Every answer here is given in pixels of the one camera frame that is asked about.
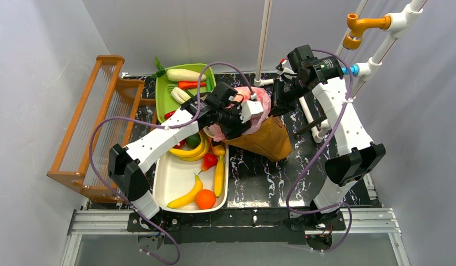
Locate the brown paper bag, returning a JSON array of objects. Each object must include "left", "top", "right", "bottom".
[{"left": 224, "top": 116, "right": 292, "bottom": 161}]

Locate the pink plastic grocery bag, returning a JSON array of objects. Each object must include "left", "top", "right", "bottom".
[{"left": 207, "top": 86, "right": 275, "bottom": 142}]

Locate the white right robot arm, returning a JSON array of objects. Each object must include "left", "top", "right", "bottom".
[{"left": 270, "top": 45, "right": 386, "bottom": 215}]

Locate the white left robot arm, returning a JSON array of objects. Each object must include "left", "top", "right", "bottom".
[{"left": 108, "top": 83, "right": 262, "bottom": 219}]

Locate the yellow banana by bag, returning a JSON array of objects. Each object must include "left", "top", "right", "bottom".
[{"left": 213, "top": 156, "right": 225, "bottom": 198}]

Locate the orange mango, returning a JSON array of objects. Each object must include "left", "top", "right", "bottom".
[{"left": 209, "top": 138, "right": 226, "bottom": 157}]

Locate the green cucumber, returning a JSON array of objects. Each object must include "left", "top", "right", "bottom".
[{"left": 205, "top": 76, "right": 214, "bottom": 92}]

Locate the green lime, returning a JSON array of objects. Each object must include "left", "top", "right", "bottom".
[{"left": 185, "top": 133, "right": 201, "bottom": 149}]

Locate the red apple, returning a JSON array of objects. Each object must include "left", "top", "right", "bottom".
[{"left": 173, "top": 140, "right": 186, "bottom": 149}]

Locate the green white leek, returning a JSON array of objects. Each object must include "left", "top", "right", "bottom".
[{"left": 170, "top": 87, "right": 193, "bottom": 105}]

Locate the yellow banana bunch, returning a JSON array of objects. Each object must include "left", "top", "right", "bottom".
[{"left": 169, "top": 132, "right": 209, "bottom": 161}]

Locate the orange carrot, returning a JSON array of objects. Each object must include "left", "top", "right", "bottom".
[{"left": 167, "top": 81, "right": 197, "bottom": 90}]

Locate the red chili pepper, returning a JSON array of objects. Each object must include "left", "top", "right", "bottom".
[{"left": 164, "top": 110, "right": 176, "bottom": 120}]

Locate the white radish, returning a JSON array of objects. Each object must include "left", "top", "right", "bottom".
[{"left": 166, "top": 68, "right": 206, "bottom": 81}]

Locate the blue faucet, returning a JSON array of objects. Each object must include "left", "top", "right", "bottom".
[{"left": 342, "top": 64, "right": 359, "bottom": 76}]

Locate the white fruit tray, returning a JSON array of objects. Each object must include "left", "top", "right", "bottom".
[{"left": 153, "top": 144, "right": 229, "bottom": 214}]

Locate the orange faucet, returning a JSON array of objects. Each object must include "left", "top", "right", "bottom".
[{"left": 342, "top": 13, "right": 392, "bottom": 50}]

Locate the orange fruit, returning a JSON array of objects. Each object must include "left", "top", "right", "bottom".
[{"left": 195, "top": 190, "right": 217, "bottom": 209}]

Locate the single yellow banana lower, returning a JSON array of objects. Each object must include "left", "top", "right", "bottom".
[{"left": 167, "top": 175, "right": 203, "bottom": 209}]

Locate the wooden rack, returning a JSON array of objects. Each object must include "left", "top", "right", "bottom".
[{"left": 47, "top": 55, "right": 155, "bottom": 202}]

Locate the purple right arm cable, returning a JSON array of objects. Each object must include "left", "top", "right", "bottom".
[{"left": 285, "top": 48, "right": 355, "bottom": 254}]

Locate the white pipe frame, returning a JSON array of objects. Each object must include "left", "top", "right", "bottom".
[{"left": 254, "top": 0, "right": 429, "bottom": 144}]

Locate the aluminium base frame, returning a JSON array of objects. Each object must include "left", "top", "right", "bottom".
[{"left": 60, "top": 79, "right": 411, "bottom": 266}]

